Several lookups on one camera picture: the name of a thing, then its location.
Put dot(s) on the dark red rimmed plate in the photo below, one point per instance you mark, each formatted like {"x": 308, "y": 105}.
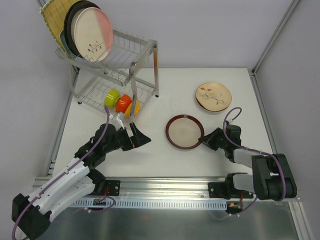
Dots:
{"x": 183, "y": 131}

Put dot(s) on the lime green bowl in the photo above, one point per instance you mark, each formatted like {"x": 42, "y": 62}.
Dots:
{"x": 112, "y": 98}

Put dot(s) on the aluminium frame post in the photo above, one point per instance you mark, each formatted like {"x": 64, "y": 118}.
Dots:
{"x": 276, "y": 34}
{"x": 41, "y": 3}

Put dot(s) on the light blue divided plate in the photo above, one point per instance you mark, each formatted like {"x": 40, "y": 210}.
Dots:
{"x": 63, "y": 41}

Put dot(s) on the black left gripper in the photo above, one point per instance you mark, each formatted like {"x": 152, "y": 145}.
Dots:
{"x": 132, "y": 139}

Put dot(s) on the aluminium right frame post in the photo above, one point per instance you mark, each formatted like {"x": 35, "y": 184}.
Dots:
{"x": 276, "y": 34}

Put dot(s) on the black rimmed round plate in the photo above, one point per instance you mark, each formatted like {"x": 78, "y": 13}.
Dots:
{"x": 65, "y": 32}

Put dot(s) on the beige bird round plate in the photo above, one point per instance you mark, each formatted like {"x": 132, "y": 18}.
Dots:
{"x": 213, "y": 96}

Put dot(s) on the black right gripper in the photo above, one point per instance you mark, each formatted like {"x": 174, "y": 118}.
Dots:
{"x": 213, "y": 139}

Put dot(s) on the pink white round plate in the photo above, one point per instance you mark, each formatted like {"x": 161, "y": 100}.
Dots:
{"x": 108, "y": 38}

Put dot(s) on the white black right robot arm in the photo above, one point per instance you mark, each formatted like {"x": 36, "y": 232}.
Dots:
{"x": 271, "y": 177}

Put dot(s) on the woven bamboo tray plate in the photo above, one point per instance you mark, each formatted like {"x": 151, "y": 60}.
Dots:
{"x": 54, "y": 13}

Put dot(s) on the stainless steel dish rack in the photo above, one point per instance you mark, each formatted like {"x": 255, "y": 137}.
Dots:
{"x": 131, "y": 68}

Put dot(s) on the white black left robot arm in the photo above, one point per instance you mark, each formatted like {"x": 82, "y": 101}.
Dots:
{"x": 34, "y": 213}

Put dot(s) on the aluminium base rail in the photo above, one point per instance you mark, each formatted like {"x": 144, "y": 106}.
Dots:
{"x": 130, "y": 188}

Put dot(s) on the white slotted cable duct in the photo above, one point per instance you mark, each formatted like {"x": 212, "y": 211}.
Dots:
{"x": 170, "y": 204}

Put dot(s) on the orange bowl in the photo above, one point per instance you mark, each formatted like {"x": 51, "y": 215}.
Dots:
{"x": 123, "y": 104}

